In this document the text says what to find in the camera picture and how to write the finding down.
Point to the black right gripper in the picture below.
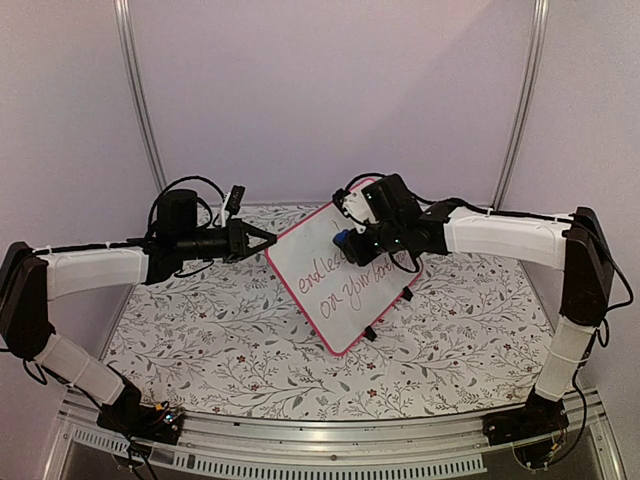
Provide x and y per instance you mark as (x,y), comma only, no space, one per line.
(363,257)

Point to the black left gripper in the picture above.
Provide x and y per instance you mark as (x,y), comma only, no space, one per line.
(238,231)

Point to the blue whiteboard eraser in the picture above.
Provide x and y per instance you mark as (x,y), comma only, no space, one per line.
(341,238)

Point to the pink framed whiteboard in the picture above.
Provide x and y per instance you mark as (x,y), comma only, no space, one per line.
(337,298)

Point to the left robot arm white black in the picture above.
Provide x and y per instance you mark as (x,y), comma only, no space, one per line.
(31,279)

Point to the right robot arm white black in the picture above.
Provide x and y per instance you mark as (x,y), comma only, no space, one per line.
(389,218)

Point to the floral patterned table mat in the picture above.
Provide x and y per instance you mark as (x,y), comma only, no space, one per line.
(230,340)

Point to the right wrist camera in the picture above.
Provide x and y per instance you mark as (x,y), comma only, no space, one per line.
(353,205)

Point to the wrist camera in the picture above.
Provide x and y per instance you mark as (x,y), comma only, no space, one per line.
(353,205)
(231,204)

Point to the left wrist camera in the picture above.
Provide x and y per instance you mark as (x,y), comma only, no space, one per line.
(231,204)

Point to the wire easel stand black tips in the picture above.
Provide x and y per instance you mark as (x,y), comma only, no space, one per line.
(369,332)

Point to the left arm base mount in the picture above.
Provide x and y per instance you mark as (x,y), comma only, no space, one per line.
(161,423)

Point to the front aluminium rail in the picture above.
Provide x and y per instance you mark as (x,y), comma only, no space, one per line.
(439,447)

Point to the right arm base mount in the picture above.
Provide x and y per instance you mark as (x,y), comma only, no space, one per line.
(540,425)

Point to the left aluminium frame post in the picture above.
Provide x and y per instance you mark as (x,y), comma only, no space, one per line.
(133,73)

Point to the aluminium frame post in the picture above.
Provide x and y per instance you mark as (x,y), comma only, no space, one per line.
(133,73)
(527,90)

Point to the right aluminium frame post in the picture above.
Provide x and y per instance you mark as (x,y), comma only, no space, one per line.
(527,90)

